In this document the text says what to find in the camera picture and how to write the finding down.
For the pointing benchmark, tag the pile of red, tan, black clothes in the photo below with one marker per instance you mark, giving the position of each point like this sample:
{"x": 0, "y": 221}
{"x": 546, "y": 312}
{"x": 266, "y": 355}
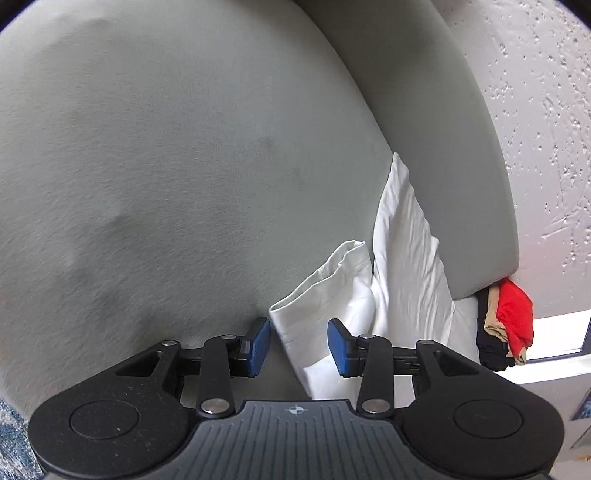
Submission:
{"x": 491, "y": 325}

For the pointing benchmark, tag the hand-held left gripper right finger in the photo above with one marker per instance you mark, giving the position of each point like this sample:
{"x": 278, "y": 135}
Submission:
{"x": 336, "y": 347}

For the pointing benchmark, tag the red garment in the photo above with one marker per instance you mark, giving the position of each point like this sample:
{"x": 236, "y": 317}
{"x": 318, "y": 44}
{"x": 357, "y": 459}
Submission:
{"x": 517, "y": 314}

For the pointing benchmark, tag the grey sofa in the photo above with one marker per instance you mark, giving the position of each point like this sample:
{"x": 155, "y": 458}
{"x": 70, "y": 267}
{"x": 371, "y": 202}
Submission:
{"x": 138, "y": 161}

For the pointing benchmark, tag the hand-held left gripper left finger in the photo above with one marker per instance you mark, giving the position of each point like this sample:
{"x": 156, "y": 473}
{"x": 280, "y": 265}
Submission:
{"x": 261, "y": 345}

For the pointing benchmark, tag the person's left trouser leg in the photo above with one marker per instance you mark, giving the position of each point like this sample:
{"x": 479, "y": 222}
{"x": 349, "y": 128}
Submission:
{"x": 14, "y": 438}

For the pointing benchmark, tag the window frame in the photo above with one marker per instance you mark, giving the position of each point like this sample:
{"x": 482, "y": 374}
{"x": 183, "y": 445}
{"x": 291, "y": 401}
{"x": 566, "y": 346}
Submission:
{"x": 561, "y": 344}

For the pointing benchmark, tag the white t-shirt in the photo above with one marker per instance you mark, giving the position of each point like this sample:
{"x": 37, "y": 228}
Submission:
{"x": 406, "y": 258}

